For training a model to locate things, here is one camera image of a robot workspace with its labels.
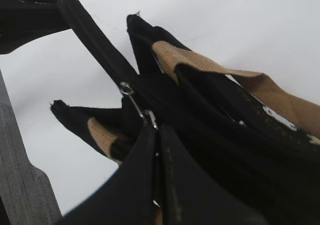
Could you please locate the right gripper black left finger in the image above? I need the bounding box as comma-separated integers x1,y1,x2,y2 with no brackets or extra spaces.
58,126,157,225

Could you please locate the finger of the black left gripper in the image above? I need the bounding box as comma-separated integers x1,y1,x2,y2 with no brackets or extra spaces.
0,0,82,55

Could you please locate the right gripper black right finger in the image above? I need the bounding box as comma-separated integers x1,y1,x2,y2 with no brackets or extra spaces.
158,125,267,225

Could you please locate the black tote bag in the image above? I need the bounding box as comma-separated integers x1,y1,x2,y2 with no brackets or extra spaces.
50,5,320,225

